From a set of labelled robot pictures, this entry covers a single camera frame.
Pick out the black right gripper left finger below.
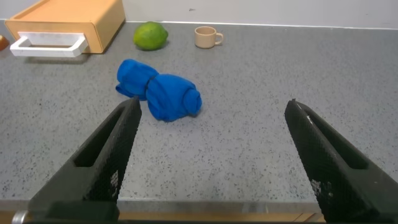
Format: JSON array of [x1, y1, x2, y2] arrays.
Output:
[[27, 96, 142, 222]]

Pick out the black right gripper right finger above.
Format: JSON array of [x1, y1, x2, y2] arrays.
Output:
[[284, 98, 398, 223]]

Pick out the yellow drawer with white handle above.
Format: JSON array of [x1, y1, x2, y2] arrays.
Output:
[[5, 21, 104, 58]]

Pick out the blue rolled cloth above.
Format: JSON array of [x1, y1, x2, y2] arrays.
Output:
[[115, 58, 203, 123]]

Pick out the green lime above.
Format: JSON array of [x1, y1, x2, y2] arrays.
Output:
[[133, 21, 169, 52]]

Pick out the beige cup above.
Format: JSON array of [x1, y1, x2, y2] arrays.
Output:
[[194, 26, 224, 50]]

